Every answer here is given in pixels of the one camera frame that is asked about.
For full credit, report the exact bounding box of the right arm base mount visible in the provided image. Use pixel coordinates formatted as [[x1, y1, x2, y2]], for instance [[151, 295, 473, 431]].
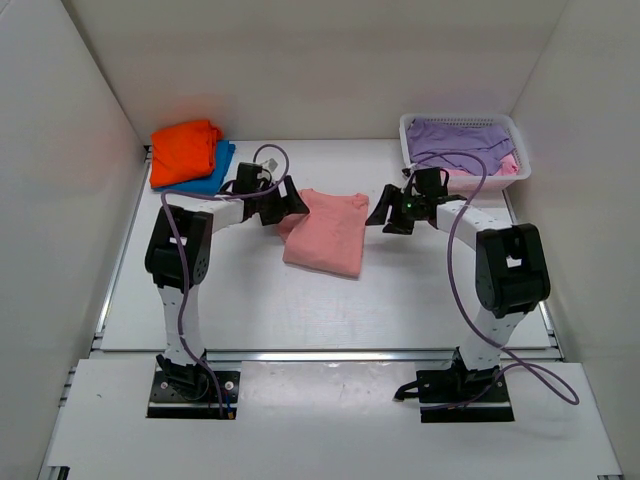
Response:
[[393, 359, 515, 424]]

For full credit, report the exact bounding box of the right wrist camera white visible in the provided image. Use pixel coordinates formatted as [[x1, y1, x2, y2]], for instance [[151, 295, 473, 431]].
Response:
[[402, 167, 423, 193]]

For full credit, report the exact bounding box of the white plastic basket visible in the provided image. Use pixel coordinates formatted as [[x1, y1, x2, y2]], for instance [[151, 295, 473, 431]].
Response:
[[399, 113, 531, 191]]

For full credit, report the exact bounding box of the left aluminium rail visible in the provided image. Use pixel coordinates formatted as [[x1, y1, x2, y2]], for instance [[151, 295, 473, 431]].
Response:
[[91, 144, 151, 344]]

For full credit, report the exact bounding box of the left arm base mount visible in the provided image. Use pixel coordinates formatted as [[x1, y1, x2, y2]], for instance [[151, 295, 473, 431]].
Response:
[[146, 362, 241, 420]]

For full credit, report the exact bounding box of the folded blue t-shirt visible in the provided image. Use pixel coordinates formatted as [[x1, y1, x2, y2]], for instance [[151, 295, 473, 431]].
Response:
[[154, 139, 237, 197]]

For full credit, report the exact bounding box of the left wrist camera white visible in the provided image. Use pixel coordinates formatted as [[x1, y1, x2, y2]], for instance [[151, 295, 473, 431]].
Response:
[[260, 158, 278, 173]]

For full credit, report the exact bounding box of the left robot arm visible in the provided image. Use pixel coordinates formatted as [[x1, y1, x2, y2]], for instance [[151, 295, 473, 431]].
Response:
[[144, 162, 309, 401]]

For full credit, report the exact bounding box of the front aluminium rail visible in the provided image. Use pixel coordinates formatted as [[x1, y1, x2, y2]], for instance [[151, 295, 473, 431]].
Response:
[[207, 349, 453, 363]]

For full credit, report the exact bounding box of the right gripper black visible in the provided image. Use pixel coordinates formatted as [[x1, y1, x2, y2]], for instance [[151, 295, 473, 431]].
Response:
[[367, 185, 426, 235]]

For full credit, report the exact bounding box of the purple t-shirt in basket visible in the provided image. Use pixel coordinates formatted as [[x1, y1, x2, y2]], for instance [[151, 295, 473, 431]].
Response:
[[406, 119, 515, 176]]

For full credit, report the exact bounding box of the pink t-shirt in basket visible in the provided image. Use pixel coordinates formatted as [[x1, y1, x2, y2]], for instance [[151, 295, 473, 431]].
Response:
[[446, 154, 520, 177]]

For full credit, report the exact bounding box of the aluminium rail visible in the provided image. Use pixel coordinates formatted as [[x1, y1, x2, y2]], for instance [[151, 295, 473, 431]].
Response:
[[91, 144, 151, 344], [207, 349, 453, 363]]

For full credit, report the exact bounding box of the folded orange t-shirt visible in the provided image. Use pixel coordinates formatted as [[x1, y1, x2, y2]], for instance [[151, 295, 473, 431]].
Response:
[[150, 119, 223, 189]]

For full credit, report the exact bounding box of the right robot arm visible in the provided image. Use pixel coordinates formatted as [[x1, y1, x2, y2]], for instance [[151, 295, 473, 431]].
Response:
[[366, 168, 550, 401]]

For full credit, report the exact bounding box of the salmon pink t-shirt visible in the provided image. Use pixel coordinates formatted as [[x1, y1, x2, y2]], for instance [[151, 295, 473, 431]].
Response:
[[277, 189, 369, 279]]

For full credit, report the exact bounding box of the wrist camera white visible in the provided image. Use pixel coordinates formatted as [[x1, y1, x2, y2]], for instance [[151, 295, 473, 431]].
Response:
[[260, 158, 278, 173], [402, 167, 423, 193]]

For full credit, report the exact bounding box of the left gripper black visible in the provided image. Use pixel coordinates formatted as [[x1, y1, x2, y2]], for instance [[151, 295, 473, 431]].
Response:
[[254, 177, 309, 227]]

